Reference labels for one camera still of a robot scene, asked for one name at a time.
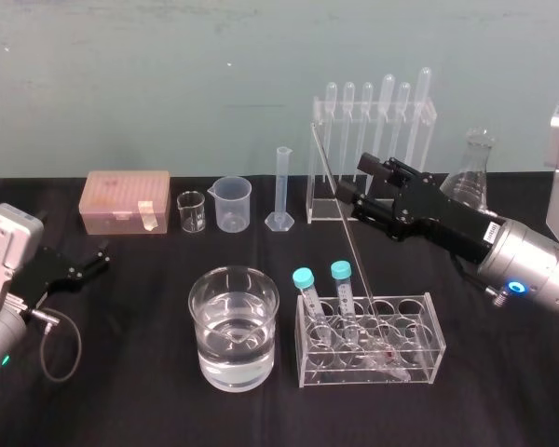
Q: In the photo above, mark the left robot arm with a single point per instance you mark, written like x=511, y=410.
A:
x=2, y=242

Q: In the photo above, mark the beige tape strip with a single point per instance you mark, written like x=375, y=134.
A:
x=148, y=215

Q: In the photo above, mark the black table cloth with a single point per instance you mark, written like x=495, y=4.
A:
x=135, y=410

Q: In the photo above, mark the long glass thermometer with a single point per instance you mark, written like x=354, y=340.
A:
x=340, y=207

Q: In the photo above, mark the long plastic transfer pipette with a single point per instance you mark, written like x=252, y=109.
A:
x=424, y=86
x=388, y=90

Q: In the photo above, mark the glass conical flask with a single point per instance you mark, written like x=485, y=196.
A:
x=473, y=177

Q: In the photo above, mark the plastic graduated cylinder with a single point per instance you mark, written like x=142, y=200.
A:
x=283, y=186

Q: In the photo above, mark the clear plastic measuring cup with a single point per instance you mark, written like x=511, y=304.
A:
x=233, y=205

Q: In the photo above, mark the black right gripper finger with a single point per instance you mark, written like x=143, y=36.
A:
x=349, y=193
x=372, y=164

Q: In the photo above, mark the teal capped centrifuge tube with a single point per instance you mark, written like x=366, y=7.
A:
x=341, y=271
x=304, y=278

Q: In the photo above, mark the clear acrylic pipette stand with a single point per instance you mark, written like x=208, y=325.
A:
x=314, y=205

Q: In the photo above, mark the clear acrylic test tube rack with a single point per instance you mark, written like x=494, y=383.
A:
x=428, y=326

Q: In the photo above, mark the small glass beaker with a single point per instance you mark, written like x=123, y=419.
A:
x=191, y=214

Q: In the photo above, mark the pink translucent pipette tip box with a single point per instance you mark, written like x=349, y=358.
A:
x=121, y=195

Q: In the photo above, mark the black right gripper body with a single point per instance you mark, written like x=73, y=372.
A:
x=442, y=219

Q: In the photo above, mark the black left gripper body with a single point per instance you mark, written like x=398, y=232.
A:
x=46, y=274

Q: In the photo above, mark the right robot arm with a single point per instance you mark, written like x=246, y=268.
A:
x=526, y=261

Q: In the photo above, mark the large glass beaker with water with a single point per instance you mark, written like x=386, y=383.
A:
x=235, y=344

